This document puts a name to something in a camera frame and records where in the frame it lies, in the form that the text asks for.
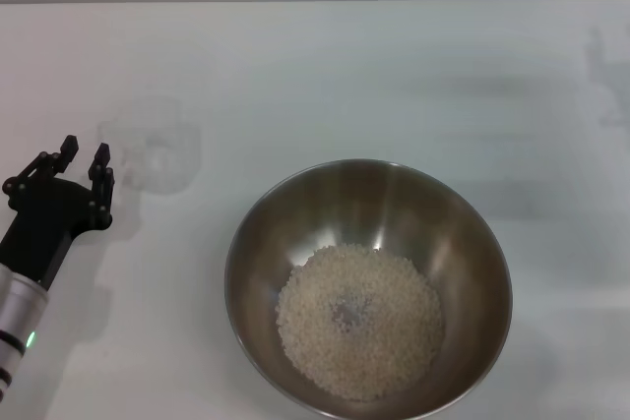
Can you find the stainless steel mixing bowl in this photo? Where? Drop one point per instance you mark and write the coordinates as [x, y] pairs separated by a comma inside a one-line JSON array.
[[374, 213]]

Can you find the clear plastic measuring cup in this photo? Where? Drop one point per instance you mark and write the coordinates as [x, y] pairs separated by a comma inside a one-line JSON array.
[[157, 149]]

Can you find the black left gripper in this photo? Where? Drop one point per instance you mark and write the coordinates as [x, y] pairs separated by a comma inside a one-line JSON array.
[[44, 223]]

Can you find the white rice grains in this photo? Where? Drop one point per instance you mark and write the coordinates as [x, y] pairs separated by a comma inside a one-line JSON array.
[[364, 331]]

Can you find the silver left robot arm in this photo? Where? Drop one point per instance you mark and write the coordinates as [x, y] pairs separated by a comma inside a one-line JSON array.
[[17, 312]]

